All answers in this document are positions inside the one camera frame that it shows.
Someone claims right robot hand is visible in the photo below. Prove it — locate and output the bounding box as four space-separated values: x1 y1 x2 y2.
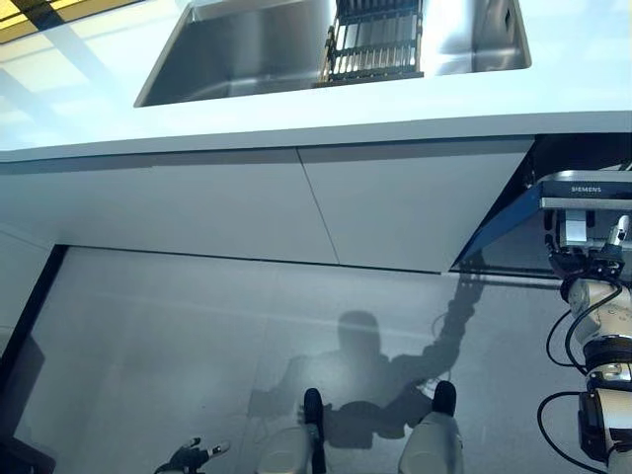
544 208 632 283

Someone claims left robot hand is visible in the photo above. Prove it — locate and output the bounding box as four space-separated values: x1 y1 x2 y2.
154 436 233 474

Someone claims dishwasher door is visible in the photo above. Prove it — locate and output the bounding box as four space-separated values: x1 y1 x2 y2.
447 169 632 286

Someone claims black left robot foot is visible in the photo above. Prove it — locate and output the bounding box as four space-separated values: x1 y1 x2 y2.
301 387 326 439

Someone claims black robot foot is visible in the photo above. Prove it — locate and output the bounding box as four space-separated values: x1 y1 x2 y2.
301 387 326 439
431 379 458 420

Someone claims narrow white cabinet door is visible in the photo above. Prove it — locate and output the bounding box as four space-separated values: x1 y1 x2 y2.
294 139 538 274

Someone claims black right robot foot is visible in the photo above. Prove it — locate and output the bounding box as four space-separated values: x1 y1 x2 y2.
431 379 458 420

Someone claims wide white cabinet door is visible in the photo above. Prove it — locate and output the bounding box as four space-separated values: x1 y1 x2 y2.
0 146 343 267

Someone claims black dish rack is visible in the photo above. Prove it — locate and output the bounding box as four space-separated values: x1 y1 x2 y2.
314 0 427 90

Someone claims stainless steel sink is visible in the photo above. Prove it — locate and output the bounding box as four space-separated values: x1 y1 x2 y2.
132 0 534 110

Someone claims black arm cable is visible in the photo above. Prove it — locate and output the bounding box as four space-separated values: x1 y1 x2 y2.
536 294 596 466

